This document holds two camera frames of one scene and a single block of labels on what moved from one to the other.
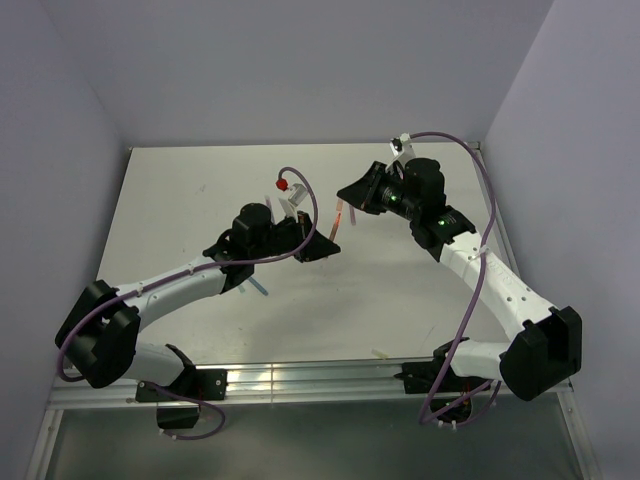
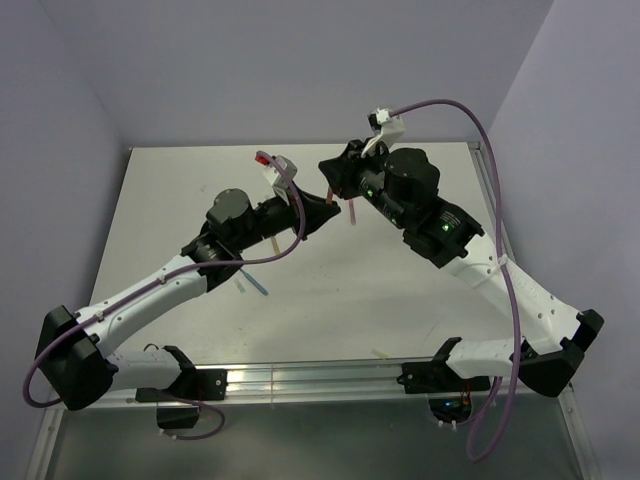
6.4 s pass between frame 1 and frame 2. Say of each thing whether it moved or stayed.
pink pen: stayed
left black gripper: moved
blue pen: stayed
